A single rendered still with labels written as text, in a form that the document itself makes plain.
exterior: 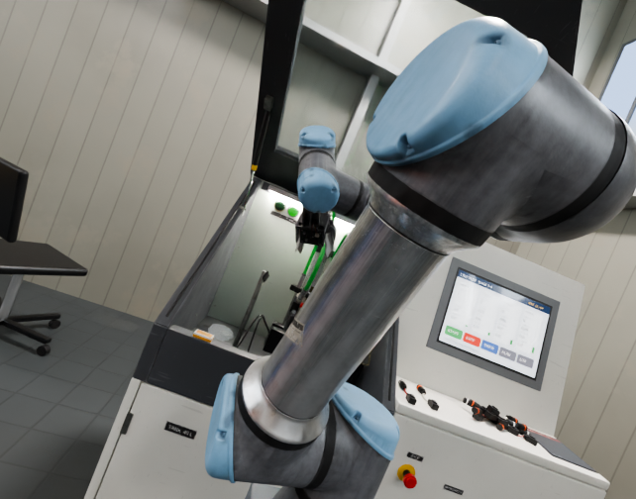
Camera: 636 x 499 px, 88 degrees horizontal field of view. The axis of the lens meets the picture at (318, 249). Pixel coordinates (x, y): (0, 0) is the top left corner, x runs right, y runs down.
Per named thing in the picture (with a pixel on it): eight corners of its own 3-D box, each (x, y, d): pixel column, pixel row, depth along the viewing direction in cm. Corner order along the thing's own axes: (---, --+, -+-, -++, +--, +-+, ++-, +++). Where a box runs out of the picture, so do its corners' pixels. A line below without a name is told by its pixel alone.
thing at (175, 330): (146, 383, 87) (167, 328, 87) (153, 375, 92) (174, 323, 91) (360, 459, 92) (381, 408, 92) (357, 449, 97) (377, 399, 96)
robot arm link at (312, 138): (297, 140, 63) (298, 122, 69) (297, 189, 70) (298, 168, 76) (338, 141, 63) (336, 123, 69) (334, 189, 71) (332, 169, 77)
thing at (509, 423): (474, 423, 100) (480, 406, 100) (457, 404, 111) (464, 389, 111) (539, 448, 102) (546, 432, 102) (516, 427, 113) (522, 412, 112)
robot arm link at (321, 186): (364, 199, 59) (358, 167, 67) (309, 172, 55) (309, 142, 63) (341, 229, 64) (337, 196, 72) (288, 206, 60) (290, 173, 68)
